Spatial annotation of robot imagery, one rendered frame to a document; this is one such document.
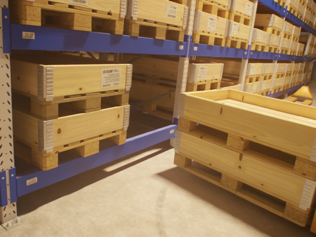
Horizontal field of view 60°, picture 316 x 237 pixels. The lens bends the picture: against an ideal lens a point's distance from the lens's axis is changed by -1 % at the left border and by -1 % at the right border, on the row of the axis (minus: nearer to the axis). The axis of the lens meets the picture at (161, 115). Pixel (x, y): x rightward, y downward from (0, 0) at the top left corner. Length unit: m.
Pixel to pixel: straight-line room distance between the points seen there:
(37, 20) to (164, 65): 1.93
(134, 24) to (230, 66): 2.98
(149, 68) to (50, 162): 1.94
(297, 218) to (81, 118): 1.63
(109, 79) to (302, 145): 1.42
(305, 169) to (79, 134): 1.54
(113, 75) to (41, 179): 0.89
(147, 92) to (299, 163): 2.10
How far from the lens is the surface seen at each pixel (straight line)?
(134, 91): 3.67
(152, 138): 2.79
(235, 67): 5.01
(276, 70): 6.76
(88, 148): 2.16
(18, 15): 1.77
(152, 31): 2.57
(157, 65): 3.43
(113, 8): 2.15
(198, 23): 3.17
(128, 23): 2.31
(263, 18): 5.82
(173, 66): 3.31
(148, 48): 2.49
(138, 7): 2.36
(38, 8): 1.77
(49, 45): 1.83
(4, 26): 1.71
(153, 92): 3.48
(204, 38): 3.45
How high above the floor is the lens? 1.15
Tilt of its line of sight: 15 degrees down
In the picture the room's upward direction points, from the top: 6 degrees clockwise
